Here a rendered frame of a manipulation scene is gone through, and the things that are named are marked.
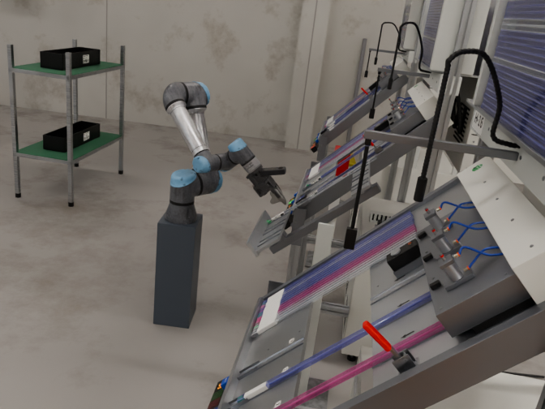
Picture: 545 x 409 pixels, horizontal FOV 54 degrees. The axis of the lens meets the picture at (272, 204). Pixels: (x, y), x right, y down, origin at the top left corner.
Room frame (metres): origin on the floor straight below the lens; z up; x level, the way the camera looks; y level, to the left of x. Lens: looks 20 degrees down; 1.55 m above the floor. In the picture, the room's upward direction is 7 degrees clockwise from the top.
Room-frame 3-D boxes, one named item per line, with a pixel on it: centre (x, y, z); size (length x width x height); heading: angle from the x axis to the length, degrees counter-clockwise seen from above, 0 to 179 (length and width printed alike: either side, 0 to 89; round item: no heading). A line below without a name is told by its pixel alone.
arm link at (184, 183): (2.37, 0.42, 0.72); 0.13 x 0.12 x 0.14; 137
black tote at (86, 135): (4.09, 1.63, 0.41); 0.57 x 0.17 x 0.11; 173
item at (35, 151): (4.09, 1.63, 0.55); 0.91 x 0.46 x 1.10; 173
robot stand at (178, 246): (2.36, 0.43, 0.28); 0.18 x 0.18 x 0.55; 89
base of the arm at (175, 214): (2.36, 0.43, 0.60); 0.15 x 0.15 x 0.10
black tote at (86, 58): (4.09, 1.63, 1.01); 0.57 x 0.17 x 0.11; 173
